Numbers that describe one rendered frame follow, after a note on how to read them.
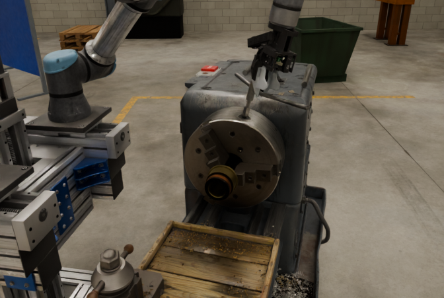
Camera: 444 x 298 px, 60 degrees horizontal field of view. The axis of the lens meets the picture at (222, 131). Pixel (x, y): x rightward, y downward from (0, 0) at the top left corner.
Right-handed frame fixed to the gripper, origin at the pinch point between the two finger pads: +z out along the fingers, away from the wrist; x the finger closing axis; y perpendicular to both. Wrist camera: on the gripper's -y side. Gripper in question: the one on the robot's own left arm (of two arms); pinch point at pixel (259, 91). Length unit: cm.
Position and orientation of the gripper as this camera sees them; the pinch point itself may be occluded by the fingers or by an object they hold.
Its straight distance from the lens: 111.7
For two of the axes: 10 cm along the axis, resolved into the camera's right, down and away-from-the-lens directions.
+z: -2.0, 8.7, 4.4
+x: 8.6, -0.6, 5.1
